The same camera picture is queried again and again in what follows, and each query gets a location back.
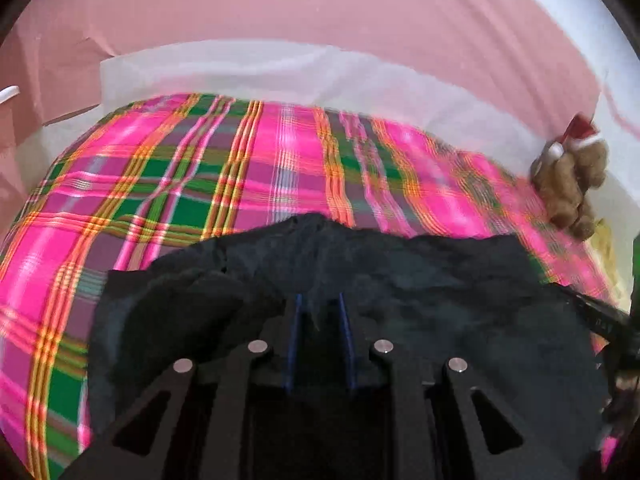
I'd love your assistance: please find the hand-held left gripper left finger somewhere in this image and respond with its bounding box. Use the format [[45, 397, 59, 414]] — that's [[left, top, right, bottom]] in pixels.
[[60, 294, 305, 480]]

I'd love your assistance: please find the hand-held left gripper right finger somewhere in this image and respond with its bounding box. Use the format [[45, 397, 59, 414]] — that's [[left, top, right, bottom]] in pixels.
[[339, 293, 583, 480]]

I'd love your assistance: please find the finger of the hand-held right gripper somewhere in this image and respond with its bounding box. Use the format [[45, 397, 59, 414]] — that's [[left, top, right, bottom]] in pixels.
[[564, 285, 640, 347]]

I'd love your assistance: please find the black puffer jacket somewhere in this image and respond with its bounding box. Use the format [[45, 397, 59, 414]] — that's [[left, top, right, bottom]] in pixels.
[[87, 212, 616, 480]]

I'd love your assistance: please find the yellow cloth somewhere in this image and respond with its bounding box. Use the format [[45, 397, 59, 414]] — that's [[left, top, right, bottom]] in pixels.
[[590, 217, 626, 283]]

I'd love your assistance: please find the brown teddy bear santa hat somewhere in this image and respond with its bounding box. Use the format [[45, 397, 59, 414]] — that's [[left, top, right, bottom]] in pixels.
[[530, 114, 611, 241]]

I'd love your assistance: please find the pink green plaid blanket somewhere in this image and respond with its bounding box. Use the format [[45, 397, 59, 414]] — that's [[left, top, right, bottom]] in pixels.
[[0, 92, 627, 480]]

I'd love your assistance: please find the white bed sheet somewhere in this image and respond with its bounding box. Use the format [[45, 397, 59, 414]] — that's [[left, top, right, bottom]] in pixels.
[[99, 42, 556, 163]]

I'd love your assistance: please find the pink wall cloth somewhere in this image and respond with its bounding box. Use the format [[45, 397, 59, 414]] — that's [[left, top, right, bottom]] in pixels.
[[0, 0, 640, 241]]

